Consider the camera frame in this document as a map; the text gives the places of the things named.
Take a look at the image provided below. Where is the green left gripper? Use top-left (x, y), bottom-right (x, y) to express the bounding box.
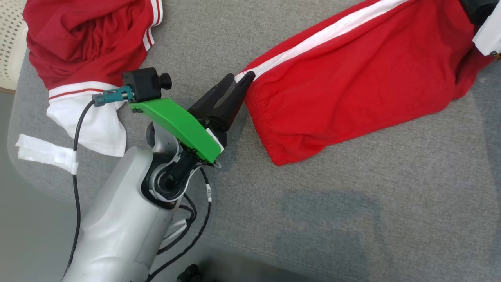
top-left (128, 71), bottom-right (256, 165)

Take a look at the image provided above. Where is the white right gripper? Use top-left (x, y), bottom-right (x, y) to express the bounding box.
top-left (460, 0), bottom-right (501, 56)

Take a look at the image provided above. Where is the red shorts white stripe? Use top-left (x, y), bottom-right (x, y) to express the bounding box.
top-left (235, 0), bottom-right (496, 166)

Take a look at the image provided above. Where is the red jersey white trim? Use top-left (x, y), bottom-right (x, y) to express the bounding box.
top-left (23, 0), bottom-right (163, 157)

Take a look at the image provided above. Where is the grey fabric sofa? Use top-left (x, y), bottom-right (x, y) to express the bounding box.
top-left (8, 0), bottom-right (501, 282)

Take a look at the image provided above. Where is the white tape tag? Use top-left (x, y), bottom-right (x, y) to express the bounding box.
top-left (16, 134), bottom-right (79, 175)

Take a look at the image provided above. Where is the cream plastic laundry basket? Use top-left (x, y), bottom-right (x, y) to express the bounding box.
top-left (0, 0), bottom-right (29, 91)

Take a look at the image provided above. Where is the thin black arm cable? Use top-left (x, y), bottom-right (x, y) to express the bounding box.
top-left (147, 166), bottom-right (213, 282)

